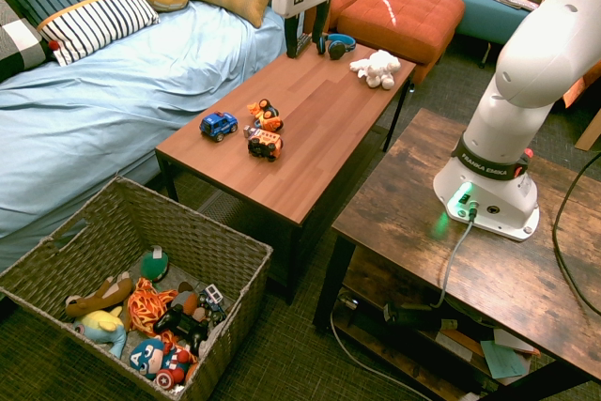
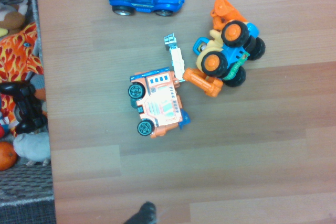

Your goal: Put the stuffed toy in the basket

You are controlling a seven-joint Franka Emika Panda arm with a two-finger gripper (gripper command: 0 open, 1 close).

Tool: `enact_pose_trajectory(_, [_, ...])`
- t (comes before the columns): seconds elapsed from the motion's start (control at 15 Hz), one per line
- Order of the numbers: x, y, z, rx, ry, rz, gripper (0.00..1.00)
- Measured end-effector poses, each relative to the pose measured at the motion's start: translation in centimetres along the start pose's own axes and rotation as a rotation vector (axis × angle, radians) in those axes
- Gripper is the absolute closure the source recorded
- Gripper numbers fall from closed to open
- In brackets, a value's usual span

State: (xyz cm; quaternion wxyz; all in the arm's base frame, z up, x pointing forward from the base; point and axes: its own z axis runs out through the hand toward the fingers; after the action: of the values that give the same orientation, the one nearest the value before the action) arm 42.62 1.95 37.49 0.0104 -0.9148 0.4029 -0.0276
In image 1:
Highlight white floor cable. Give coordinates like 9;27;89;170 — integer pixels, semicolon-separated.
328;304;426;400

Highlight large orange tufted ottoman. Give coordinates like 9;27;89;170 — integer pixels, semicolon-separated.
336;0;467;86

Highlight white navy striped pillow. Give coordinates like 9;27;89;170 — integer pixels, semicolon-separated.
37;0;162;67

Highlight Captain America plush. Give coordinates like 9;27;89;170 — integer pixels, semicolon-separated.
129;337;198;392

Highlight green envelope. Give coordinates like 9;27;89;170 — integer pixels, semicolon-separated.
478;339;528;380

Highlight long black cable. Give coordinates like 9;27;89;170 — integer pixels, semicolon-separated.
551;150;601;318

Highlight red-brown wooden coffee table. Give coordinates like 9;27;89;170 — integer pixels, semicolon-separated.
154;39;417;306

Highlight orange toy fire truck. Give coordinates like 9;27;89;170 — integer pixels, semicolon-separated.
242;125;285;163

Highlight rustic brown side table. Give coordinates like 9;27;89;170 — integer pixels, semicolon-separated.
313;108;601;401

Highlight yellow blue plush toy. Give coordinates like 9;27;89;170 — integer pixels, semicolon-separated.
72;306;129;359

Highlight black white checked pillow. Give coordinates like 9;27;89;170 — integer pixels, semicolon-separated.
0;0;61;84

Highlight black remote control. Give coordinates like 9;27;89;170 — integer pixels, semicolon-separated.
295;33;315;59

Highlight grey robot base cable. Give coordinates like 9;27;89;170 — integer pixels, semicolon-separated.
429;206;479;311

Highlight blue black headphones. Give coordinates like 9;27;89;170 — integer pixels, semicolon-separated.
318;33;358;61

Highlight green round plush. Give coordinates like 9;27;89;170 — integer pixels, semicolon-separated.
140;245;170;283

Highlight light wooden furniture piece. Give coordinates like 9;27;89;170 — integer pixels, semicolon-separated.
574;108;601;152

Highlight brown dog plush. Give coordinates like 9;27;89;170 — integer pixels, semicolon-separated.
64;271;134;319

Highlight black power adapter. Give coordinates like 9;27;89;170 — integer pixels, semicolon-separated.
382;301;445;332

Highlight white stuffed toy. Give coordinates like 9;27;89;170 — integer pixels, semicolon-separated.
349;49;402;90

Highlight teal blue sofa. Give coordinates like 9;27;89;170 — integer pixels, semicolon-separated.
444;0;588;53

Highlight orange blue toy car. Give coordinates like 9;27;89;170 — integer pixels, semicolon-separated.
246;98;285;133

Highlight small toy robot truck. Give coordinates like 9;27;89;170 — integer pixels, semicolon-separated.
195;283;227;325

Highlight black game controller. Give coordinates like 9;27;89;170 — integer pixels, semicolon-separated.
152;304;213;345

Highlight grey woven wicker basket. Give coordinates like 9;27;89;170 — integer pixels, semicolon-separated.
0;176;275;401

